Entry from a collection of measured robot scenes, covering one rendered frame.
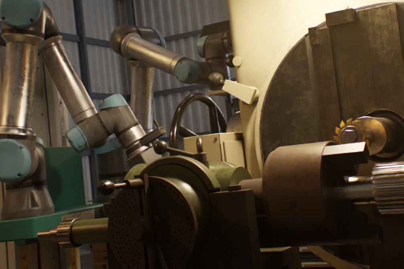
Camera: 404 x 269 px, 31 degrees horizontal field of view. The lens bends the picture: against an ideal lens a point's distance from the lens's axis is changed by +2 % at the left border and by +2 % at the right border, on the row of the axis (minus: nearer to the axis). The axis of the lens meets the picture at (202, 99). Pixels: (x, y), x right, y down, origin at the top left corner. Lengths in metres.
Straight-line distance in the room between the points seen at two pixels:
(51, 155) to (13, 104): 0.46
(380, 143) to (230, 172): 0.30
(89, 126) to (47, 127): 0.59
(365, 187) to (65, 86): 1.11
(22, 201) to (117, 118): 0.38
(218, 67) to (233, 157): 0.71
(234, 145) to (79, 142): 0.48
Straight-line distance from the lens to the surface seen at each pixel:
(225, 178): 1.41
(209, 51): 2.44
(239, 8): 1.82
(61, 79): 2.18
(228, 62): 1.94
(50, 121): 2.60
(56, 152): 2.50
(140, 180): 1.29
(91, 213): 2.35
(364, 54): 1.58
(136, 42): 2.52
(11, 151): 2.03
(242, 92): 1.75
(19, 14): 2.07
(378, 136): 1.45
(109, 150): 2.58
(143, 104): 2.68
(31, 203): 2.17
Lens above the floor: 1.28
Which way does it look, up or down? 5 degrees up
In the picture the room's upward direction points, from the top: 6 degrees counter-clockwise
